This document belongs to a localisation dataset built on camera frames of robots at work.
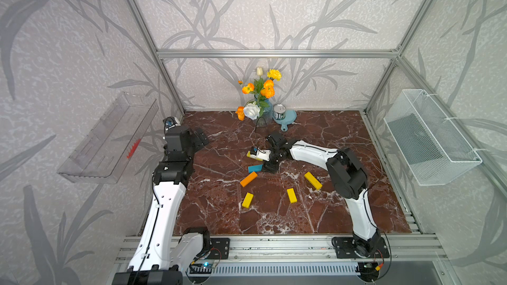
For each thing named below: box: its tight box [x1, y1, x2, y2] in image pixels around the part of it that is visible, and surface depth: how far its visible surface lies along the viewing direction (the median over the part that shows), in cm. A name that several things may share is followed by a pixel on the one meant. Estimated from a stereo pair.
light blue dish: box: [271, 108, 298, 132], surface depth 119 cm
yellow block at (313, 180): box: [304, 171, 323, 190], surface depth 93 cm
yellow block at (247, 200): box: [241, 191, 255, 209], surface depth 86 cm
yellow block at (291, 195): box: [286, 188, 298, 204], surface depth 88 cm
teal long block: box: [248, 164, 264, 174], surface depth 97 cm
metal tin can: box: [273, 102, 287, 121], surface depth 117 cm
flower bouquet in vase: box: [235, 66, 282, 127], surface depth 86 cm
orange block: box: [239, 171, 259, 188], surface depth 94 cm
